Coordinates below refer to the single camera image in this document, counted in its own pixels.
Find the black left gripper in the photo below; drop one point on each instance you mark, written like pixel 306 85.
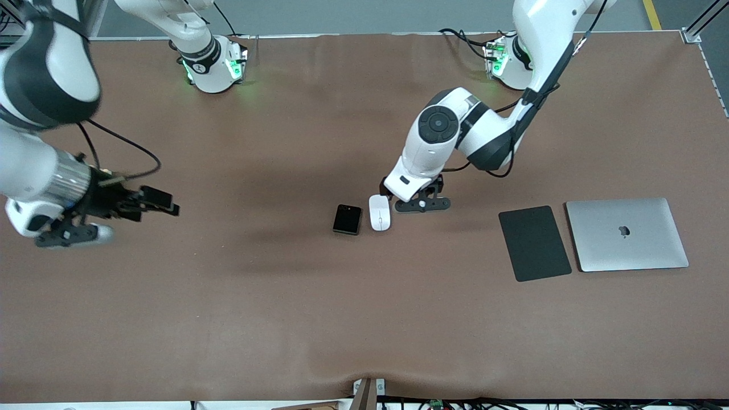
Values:
pixel 440 185

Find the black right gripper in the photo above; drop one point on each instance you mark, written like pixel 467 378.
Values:
pixel 106 199

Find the white computer mouse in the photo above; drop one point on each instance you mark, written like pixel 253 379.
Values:
pixel 380 215

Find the black flip phone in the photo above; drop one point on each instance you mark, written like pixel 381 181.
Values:
pixel 347 219

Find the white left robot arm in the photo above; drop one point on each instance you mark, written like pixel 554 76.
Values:
pixel 433 148

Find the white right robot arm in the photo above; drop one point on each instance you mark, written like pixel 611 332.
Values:
pixel 34 68

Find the dark grey mouse pad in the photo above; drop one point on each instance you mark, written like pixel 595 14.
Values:
pixel 534 244

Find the brown table cover mat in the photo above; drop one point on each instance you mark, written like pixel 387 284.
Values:
pixel 285 296

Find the small green circuit board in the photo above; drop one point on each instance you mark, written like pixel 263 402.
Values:
pixel 437 404

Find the silver closed laptop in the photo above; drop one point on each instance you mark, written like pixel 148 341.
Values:
pixel 626 234

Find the grey metal edge bracket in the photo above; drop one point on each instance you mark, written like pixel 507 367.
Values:
pixel 381 387

